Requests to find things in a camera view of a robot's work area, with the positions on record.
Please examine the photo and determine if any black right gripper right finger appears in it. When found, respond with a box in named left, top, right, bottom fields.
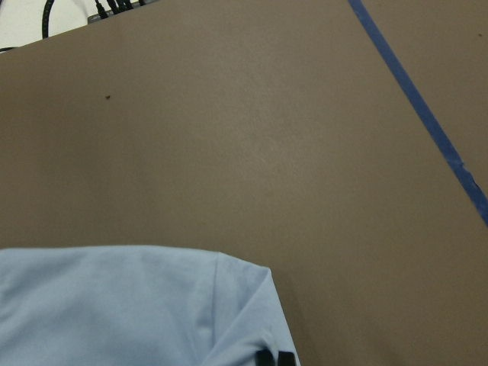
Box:
left=277, top=351, right=295, bottom=366

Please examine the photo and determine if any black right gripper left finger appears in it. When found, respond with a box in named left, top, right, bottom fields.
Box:
left=254, top=349, right=275, bottom=366

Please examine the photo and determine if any light blue t-shirt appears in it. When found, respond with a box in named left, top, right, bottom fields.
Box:
left=1, top=246, right=300, bottom=365

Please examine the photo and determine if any bundle of black cables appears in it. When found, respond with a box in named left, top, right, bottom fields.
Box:
left=40, top=0, right=157, bottom=40

